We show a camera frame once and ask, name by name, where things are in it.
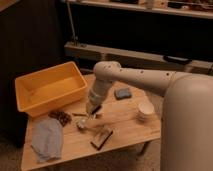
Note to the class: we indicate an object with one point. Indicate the stack of white bowls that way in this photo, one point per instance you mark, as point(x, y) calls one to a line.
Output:
point(145, 111)

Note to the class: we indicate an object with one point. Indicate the grey cloth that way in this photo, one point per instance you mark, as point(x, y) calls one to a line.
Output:
point(47, 140)

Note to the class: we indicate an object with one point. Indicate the yellow plastic bin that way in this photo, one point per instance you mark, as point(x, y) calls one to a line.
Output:
point(42, 91)

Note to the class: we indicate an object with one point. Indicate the white dish brush black handle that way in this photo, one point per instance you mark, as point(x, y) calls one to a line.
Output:
point(87, 118)

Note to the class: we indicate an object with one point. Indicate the blue sponge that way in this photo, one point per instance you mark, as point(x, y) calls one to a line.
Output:
point(122, 93)

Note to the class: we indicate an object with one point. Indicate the grey metal shelf rail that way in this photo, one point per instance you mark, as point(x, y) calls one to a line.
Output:
point(136, 59)

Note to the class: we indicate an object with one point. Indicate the wooden block with dark base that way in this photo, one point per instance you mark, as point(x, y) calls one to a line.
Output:
point(101, 137)

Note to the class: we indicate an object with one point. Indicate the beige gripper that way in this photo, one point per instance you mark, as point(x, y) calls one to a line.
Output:
point(94, 102)

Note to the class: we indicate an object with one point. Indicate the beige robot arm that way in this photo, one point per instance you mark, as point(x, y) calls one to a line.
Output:
point(187, 113)

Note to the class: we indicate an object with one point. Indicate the upper wooden shelf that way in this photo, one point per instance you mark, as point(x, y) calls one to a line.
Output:
point(131, 7)

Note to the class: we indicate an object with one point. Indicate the metal pole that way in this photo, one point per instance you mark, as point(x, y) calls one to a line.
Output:
point(74, 37)

